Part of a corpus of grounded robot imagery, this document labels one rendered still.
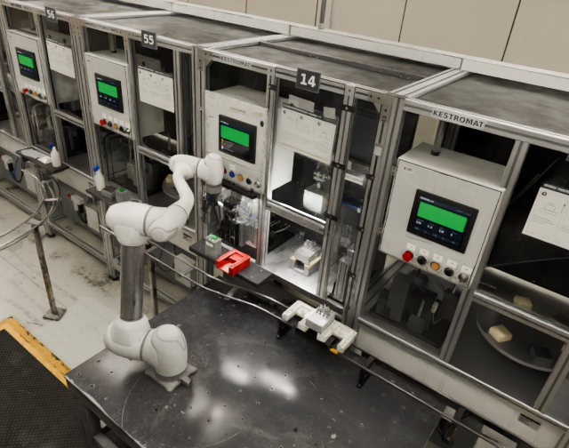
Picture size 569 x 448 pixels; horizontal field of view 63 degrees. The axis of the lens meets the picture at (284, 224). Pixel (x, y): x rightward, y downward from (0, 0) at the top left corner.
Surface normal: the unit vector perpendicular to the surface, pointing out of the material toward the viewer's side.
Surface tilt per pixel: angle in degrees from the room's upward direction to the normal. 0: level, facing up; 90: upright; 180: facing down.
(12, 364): 0
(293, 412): 0
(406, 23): 90
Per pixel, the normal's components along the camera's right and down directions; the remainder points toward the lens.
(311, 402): 0.08, -0.86
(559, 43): -0.60, 0.37
